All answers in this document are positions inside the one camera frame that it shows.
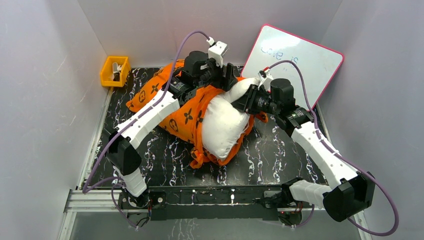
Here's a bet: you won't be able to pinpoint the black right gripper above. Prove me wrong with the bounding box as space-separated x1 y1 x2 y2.
229 84 280 116

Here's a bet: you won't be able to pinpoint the white pillow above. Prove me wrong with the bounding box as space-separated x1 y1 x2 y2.
201 77 260 161

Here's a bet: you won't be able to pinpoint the orange patterned pillowcase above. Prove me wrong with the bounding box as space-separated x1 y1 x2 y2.
125 59 269 170

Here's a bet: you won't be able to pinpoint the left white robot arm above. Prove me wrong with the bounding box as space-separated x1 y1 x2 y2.
104 51 238 208

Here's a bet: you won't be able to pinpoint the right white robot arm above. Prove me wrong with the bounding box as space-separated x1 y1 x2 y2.
232 78 376 222

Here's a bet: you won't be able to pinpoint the pink framed whiteboard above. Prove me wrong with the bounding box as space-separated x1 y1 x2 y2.
241 24 345 108

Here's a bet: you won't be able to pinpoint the white clips in bin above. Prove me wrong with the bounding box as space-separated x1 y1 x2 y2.
112 62 122 82

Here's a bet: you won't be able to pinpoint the yellow plastic bin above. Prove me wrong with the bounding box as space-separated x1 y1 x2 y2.
99 56 131 88

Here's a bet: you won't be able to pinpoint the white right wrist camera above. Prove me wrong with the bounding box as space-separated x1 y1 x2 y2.
258 67 274 92

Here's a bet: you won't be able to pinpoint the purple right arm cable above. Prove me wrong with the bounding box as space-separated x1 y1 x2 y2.
263 60 400 237

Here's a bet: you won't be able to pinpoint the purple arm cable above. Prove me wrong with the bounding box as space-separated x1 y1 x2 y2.
82 30 213 229
263 60 400 237

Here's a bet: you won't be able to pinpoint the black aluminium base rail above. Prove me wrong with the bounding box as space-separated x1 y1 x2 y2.
59 180 374 240

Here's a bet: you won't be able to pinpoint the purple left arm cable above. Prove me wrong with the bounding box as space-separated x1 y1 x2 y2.
82 30 213 229

